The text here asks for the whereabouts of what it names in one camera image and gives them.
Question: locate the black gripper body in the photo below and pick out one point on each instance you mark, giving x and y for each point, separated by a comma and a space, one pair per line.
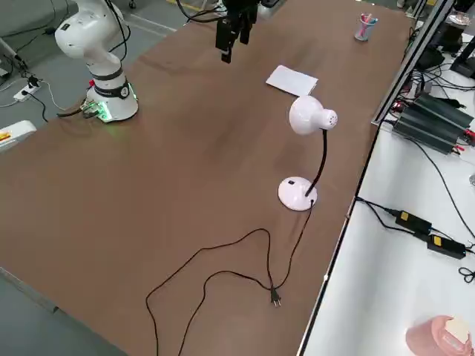
241, 7

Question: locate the white A4 paper sheet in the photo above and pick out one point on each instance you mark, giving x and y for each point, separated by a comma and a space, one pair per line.
293, 79

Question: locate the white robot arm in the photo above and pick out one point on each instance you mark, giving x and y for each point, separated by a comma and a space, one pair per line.
85, 41

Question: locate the white desk lamp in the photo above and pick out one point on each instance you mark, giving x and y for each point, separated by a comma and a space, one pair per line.
308, 115

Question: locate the clear pen holder cup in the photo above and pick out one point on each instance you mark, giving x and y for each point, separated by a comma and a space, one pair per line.
361, 33

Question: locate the pink pen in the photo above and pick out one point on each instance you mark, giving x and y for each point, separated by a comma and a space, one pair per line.
365, 18

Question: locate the small black power adapter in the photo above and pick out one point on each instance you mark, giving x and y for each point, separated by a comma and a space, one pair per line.
49, 31

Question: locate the black electronic device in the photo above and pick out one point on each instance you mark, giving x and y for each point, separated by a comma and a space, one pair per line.
445, 41

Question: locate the white power strip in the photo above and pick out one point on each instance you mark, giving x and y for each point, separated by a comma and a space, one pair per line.
26, 93

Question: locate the dark finned power supply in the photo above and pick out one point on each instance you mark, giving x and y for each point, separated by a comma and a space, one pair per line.
434, 122

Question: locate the white box with warning label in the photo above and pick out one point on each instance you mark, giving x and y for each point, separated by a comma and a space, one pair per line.
16, 133

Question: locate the black adapter with yellow label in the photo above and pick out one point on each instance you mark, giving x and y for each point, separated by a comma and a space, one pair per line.
412, 220
445, 246

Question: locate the pink plastic container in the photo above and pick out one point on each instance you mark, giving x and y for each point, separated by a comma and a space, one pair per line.
430, 333

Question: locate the aluminium frame rail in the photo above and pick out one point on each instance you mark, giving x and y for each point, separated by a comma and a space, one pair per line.
412, 63

